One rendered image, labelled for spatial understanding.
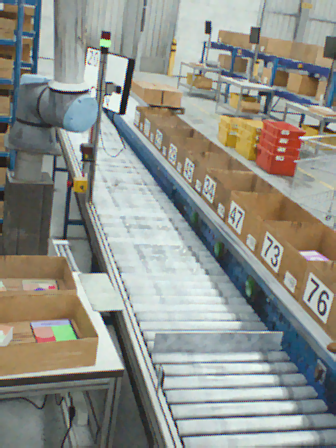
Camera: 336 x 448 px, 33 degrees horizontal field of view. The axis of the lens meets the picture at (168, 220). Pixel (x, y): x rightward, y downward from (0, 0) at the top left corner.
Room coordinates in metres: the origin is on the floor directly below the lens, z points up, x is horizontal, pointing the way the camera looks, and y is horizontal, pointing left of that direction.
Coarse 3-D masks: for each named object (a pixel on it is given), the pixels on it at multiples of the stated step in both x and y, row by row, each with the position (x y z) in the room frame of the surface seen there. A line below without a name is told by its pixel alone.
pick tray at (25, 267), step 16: (0, 256) 1.91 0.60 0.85; (16, 256) 1.93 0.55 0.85; (32, 256) 1.96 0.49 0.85; (48, 256) 1.98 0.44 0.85; (0, 272) 1.91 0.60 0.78; (16, 272) 1.93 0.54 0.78; (32, 272) 1.96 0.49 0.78; (48, 272) 1.98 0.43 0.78; (64, 272) 1.98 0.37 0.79; (16, 288) 1.85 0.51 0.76; (64, 288) 1.91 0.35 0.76
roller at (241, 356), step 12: (156, 360) 1.56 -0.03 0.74; (168, 360) 1.58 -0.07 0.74; (180, 360) 1.59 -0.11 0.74; (192, 360) 1.60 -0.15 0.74; (204, 360) 1.61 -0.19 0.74; (216, 360) 1.62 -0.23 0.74; (228, 360) 1.64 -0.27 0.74; (240, 360) 1.65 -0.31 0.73; (252, 360) 1.66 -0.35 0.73; (264, 360) 1.68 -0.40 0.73; (276, 360) 1.69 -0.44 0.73
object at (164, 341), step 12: (156, 336) 1.61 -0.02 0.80; (168, 336) 1.62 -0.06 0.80; (180, 336) 1.64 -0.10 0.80; (192, 336) 1.65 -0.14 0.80; (204, 336) 1.66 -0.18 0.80; (216, 336) 1.68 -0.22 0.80; (228, 336) 1.69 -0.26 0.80; (240, 336) 1.70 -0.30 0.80; (252, 336) 1.72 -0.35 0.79; (264, 336) 1.73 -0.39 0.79; (276, 336) 1.74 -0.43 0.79; (156, 348) 1.61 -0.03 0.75; (168, 348) 1.63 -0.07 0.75; (180, 348) 1.64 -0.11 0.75; (192, 348) 1.65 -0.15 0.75; (204, 348) 1.67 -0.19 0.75; (216, 348) 1.68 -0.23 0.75; (228, 348) 1.69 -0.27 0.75; (240, 348) 1.70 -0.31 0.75; (252, 348) 1.72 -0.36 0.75; (264, 348) 1.73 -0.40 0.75; (276, 348) 1.75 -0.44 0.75
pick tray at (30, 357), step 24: (0, 312) 1.61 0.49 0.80; (24, 312) 1.64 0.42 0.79; (48, 312) 1.68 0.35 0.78; (72, 312) 1.71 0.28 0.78; (24, 336) 1.55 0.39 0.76; (96, 336) 1.48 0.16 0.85; (0, 360) 1.34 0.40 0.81; (24, 360) 1.37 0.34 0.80; (48, 360) 1.40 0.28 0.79; (72, 360) 1.43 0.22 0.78
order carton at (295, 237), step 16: (272, 224) 2.24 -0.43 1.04; (288, 224) 2.26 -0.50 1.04; (304, 224) 2.28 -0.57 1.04; (320, 224) 2.30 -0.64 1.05; (288, 240) 2.27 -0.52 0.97; (304, 240) 2.29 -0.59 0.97; (320, 240) 2.31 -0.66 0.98; (256, 256) 2.22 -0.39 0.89; (288, 256) 1.98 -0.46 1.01; (272, 272) 2.07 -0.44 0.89; (304, 272) 1.86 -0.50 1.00; (288, 288) 1.93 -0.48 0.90
